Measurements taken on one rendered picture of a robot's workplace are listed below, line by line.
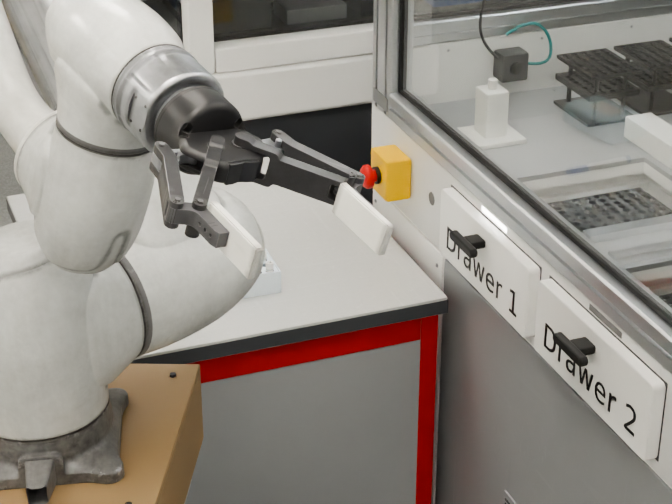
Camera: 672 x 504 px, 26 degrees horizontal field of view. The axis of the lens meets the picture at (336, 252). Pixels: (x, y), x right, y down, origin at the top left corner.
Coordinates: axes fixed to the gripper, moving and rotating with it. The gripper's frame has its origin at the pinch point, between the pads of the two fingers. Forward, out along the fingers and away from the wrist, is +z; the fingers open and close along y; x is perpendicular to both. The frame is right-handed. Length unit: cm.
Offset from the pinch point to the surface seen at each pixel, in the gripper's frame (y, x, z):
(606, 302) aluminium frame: -67, -29, -14
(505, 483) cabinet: -81, -75, -26
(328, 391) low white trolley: -65, -74, -52
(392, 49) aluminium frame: -86, -31, -82
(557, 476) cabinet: -75, -62, -15
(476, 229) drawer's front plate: -76, -40, -45
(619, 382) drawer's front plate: -64, -35, -6
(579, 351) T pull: -63, -35, -12
